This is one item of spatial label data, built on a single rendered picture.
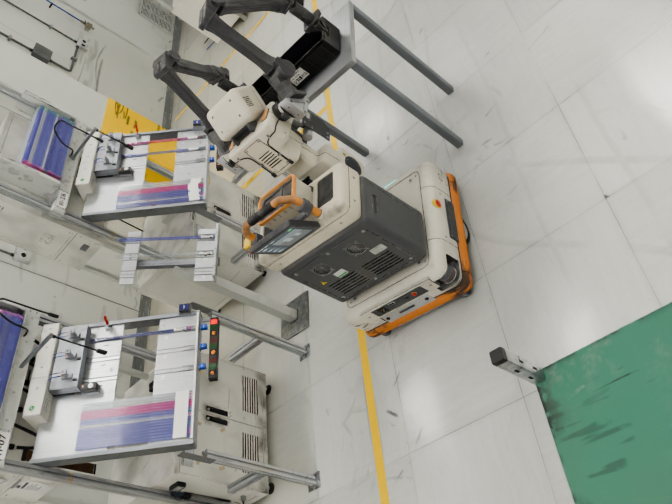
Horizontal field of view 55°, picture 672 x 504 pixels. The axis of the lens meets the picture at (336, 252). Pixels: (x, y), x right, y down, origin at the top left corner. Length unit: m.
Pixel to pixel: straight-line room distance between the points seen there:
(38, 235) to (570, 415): 3.36
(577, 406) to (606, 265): 1.31
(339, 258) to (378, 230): 0.25
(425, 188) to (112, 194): 1.92
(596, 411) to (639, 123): 1.72
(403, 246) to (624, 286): 0.85
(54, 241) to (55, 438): 1.39
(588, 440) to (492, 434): 1.34
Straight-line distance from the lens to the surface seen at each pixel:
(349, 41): 3.13
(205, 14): 2.74
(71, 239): 4.15
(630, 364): 1.38
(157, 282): 4.38
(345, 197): 2.52
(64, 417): 3.26
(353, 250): 2.73
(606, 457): 1.36
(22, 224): 4.12
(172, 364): 3.19
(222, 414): 3.55
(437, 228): 2.89
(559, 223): 2.85
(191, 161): 4.10
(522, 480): 2.60
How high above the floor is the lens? 2.14
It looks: 34 degrees down
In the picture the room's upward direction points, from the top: 62 degrees counter-clockwise
